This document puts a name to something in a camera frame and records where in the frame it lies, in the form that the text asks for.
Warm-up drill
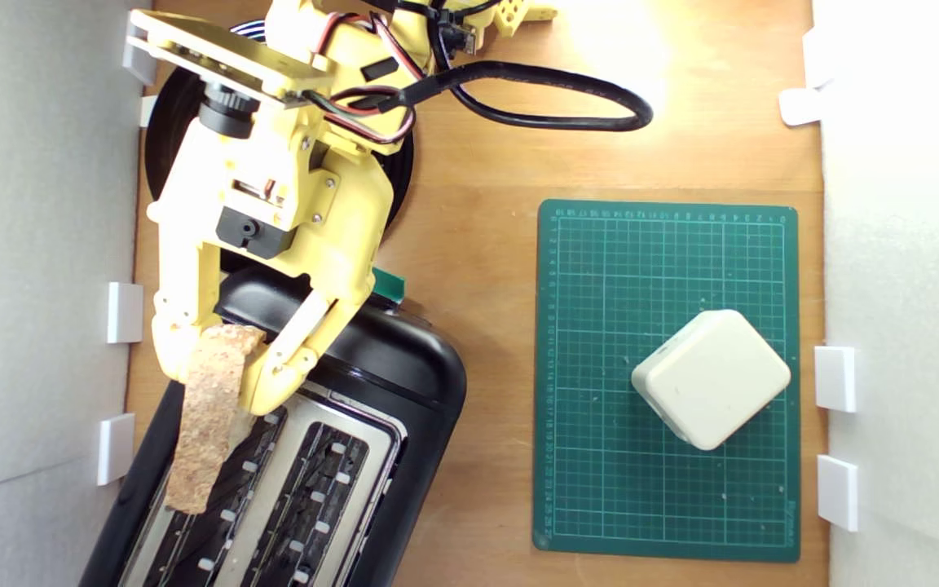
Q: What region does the white block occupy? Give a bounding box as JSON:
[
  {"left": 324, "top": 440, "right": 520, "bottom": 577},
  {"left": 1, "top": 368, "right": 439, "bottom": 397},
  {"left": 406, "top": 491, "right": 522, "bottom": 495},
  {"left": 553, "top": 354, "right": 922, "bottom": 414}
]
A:
[{"left": 631, "top": 308, "right": 792, "bottom": 452}]

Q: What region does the yellow wrist camera mount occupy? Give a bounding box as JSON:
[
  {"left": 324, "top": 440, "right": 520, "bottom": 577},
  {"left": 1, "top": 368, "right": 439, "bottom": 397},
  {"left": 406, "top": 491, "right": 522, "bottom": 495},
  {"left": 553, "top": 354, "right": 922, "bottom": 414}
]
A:
[{"left": 126, "top": 10, "right": 338, "bottom": 139}]

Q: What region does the black two-slot toaster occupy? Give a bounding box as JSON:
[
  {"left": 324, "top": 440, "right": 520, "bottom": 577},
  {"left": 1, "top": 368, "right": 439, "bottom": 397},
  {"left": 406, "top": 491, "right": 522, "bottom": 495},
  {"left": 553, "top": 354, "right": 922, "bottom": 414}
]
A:
[{"left": 78, "top": 263, "right": 468, "bottom": 587}]

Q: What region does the green cutting mat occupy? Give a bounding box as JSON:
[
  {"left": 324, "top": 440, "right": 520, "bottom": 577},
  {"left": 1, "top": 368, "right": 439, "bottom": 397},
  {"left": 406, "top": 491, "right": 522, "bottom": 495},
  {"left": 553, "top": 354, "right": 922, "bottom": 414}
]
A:
[{"left": 532, "top": 199, "right": 801, "bottom": 563}]

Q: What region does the black plate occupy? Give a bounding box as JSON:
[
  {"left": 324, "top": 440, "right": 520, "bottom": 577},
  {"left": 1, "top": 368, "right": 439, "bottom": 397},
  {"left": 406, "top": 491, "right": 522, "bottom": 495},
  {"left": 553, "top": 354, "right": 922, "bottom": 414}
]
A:
[{"left": 144, "top": 18, "right": 415, "bottom": 276}]

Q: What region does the brown bread slice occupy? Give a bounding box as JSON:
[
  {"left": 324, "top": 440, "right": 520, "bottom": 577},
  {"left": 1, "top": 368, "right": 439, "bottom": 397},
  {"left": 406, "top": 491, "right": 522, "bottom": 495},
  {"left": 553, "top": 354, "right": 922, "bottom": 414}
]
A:
[{"left": 164, "top": 324, "right": 268, "bottom": 516}]

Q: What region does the green toaster lever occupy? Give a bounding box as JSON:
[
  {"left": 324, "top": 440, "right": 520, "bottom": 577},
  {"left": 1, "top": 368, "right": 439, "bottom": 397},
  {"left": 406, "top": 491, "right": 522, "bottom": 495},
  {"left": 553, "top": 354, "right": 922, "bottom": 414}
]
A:
[{"left": 372, "top": 267, "right": 407, "bottom": 307}]

